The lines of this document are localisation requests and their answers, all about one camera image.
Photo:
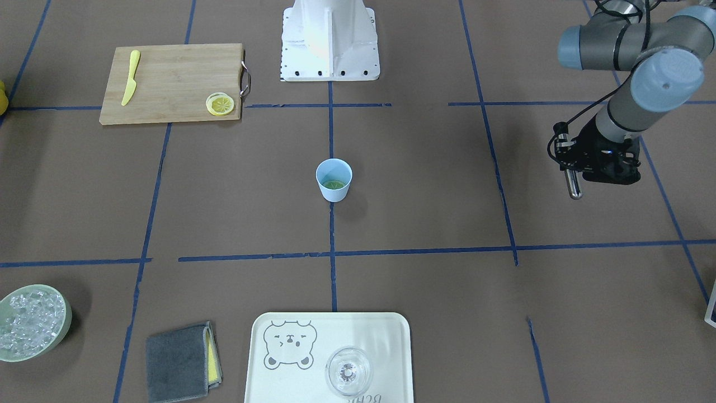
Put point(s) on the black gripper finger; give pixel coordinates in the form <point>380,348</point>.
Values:
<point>571,158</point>

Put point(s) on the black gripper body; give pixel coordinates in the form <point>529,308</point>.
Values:
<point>588,140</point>

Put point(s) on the steel muddler black tip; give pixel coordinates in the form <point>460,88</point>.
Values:
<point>573,184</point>

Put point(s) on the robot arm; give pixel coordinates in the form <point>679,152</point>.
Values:
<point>665,63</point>

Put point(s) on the light blue plastic cup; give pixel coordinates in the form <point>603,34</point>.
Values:
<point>334,168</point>

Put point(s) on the yellow lemon slice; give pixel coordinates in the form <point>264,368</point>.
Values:
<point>219,104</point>

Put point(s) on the green lime slice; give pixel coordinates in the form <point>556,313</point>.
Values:
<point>333,184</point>

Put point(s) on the clear wine glass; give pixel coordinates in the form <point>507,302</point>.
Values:
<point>349,372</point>

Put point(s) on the cream bear serving tray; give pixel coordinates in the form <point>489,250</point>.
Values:
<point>289,352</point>

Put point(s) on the bamboo cutting board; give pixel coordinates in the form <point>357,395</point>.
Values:
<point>173,82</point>

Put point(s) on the yellow folded cloth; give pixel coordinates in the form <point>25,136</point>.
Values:
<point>214,369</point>

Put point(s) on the grey folded cloth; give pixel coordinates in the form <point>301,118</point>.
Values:
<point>176,364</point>

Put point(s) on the yellow plastic knife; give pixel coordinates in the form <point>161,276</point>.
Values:
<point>131,82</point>

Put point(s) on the green bowl of ice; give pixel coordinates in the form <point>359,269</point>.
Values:
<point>34,320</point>

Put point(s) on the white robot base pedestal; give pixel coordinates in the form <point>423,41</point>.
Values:
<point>326,41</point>

